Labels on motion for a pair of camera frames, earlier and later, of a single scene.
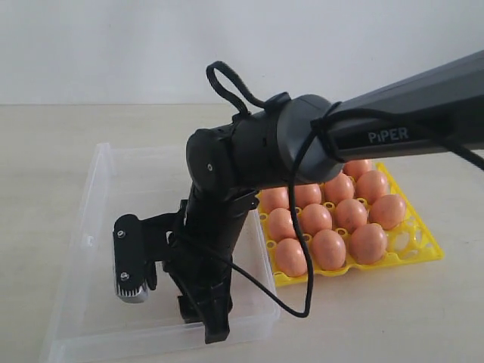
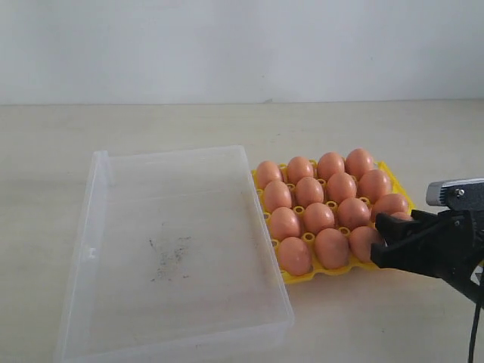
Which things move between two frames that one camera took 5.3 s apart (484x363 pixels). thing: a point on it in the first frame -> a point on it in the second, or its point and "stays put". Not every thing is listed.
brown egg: x=307 y=194 stays put
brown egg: x=349 y=214 stays put
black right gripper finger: x=212 y=305 -> x=424 y=253
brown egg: x=355 y=168 stays put
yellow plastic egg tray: x=357 y=218 stays put
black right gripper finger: x=189 y=307 -> x=394 y=231
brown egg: x=387 y=210 stays put
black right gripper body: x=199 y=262 -> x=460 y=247
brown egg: x=315 y=218 stays put
